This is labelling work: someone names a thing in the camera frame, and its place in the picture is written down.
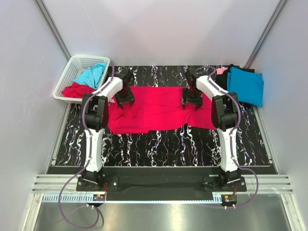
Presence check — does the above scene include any red shirt in basket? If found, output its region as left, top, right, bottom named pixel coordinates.
left=62, top=82, right=95, bottom=98

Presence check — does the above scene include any folded blue t-shirt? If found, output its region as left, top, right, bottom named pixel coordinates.
left=227, top=66, right=264, bottom=107

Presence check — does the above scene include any folded black t-shirt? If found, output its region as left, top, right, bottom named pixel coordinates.
left=216, top=64, right=255, bottom=90

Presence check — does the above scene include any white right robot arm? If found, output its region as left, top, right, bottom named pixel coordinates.
left=181, top=68, right=241, bottom=191

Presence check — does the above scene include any red t-shirt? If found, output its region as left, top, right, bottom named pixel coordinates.
left=108, top=87, right=216, bottom=135

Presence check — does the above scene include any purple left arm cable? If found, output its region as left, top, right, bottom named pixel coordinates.
left=59, top=60, right=115, bottom=227

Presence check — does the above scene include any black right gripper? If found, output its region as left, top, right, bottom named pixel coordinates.
left=181, top=87, right=203, bottom=110

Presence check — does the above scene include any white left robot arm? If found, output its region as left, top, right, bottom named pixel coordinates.
left=80, top=69, right=135, bottom=191

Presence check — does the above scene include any aluminium frame rail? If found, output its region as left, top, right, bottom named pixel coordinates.
left=32, top=174, right=293, bottom=204

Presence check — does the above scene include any light blue shirt in basket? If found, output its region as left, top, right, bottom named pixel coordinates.
left=73, top=63, right=106, bottom=89

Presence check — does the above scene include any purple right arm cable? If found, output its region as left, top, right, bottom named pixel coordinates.
left=195, top=66, right=260, bottom=208

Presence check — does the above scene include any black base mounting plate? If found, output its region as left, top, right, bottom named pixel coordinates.
left=77, top=167, right=247, bottom=202

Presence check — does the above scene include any white plastic laundry basket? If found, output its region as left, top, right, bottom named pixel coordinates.
left=52, top=54, right=111, bottom=104

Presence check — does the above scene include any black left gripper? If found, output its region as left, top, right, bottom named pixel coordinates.
left=115, top=87, right=134, bottom=108

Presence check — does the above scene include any folded pink t-shirt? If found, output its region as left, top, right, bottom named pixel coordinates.
left=216, top=67, right=228, bottom=75

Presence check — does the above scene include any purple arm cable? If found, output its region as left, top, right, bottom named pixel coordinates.
left=59, top=60, right=115, bottom=227
left=195, top=66, right=260, bottom=208

